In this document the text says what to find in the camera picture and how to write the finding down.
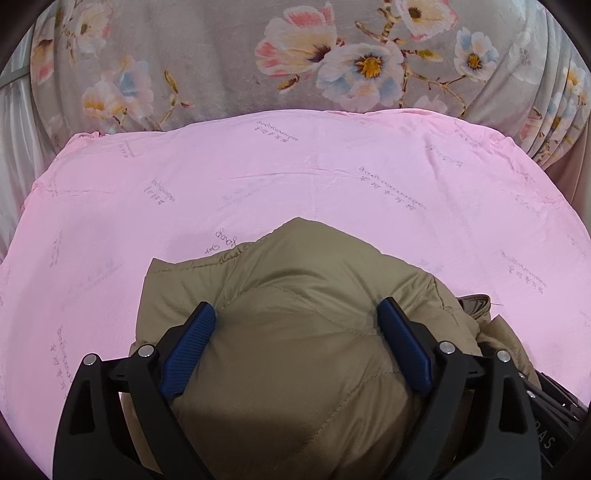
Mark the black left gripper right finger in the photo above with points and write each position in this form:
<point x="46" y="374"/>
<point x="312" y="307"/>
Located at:
<point x="475" y="419"/>

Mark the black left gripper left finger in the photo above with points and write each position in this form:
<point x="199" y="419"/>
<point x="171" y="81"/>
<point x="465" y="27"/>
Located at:
<point x="93" y="440"/>

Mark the khaki quilted puffer jacket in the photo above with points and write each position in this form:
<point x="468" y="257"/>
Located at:
<point x="296" y="381"/>

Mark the pink printed bed sheet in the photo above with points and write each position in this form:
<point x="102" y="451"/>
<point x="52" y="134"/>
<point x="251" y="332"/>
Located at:
<point x="459" y="200"/>

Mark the grey floral quilt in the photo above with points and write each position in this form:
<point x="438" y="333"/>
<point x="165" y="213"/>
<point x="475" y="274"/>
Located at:
<point x="122" y="66"/>

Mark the white satin curtain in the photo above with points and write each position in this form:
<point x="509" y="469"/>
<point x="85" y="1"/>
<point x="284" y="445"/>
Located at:
<point x="25" y="149"/>

